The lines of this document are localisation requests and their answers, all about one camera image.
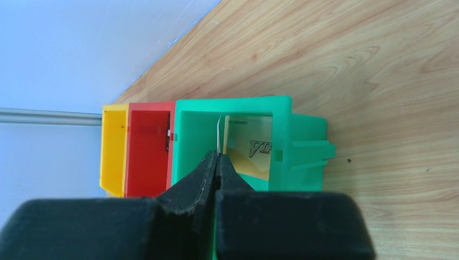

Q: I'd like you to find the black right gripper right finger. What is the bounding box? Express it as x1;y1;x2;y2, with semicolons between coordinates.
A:
215;154;376;259

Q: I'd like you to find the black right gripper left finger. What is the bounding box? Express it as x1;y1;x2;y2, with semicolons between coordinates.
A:
1;151;218;259

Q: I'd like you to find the gold VIP card stack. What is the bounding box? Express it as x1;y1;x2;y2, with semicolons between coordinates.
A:
224;115;272;180

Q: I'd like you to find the black VIP card stack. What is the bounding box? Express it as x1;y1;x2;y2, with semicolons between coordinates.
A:
165;122;171;152

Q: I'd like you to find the green plastic bin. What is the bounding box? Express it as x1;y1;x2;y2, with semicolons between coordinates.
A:
171;95;337;260

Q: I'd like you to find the red plastic bin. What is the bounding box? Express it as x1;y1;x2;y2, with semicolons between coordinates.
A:
124;101;176;198

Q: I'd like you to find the yellow plastic bin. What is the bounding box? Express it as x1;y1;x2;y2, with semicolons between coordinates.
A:
99;104;129;197

